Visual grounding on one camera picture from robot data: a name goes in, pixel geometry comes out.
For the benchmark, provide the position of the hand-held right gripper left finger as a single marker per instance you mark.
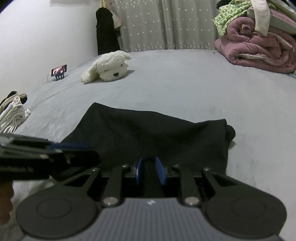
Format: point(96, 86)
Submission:
point(139, 170)

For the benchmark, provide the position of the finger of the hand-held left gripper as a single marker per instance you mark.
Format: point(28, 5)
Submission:
point(76, 160)

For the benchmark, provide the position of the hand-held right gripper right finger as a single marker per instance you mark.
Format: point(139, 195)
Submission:
point(161, 171)

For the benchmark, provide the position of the black short-sleeved dress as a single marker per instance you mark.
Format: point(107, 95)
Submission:
point(150, 134)

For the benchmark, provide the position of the white folded clothes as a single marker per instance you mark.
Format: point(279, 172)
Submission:
point(13, 115)

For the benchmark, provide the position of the beige folded clothes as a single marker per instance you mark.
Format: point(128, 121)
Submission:
point(22, 95)

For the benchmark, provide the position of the person's left hand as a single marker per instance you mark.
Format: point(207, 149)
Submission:
point(5, 199)

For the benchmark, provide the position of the black folded cloth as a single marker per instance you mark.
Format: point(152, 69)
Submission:
point(12, 94)

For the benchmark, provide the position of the grey bed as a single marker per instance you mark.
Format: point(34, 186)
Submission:
point(185, 92)

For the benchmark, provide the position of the blue phone stand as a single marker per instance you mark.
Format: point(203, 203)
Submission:
point(60, 77)

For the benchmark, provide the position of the smartphone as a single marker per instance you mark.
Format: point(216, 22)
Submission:
point(59, 70)

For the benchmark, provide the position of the white plush dog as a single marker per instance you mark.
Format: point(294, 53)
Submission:
point(108, 67)

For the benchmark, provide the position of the black hanging garment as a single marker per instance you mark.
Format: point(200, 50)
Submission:
point(106, 32)

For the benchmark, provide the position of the cream hanging bag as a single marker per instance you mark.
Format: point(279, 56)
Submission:
point(117, 22)

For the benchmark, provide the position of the grey star-print curtain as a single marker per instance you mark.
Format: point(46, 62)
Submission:
point(166, 25)

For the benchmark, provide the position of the pink folded quilt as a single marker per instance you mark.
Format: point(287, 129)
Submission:
point(254, 51)

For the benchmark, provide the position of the green patterned cloth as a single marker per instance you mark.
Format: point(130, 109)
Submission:
point(229, 16)

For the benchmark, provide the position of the black crumpled cloth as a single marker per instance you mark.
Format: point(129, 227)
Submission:
point(224, 3)

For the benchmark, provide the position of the white folded pillowcase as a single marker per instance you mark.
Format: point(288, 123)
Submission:
point(284, 20)

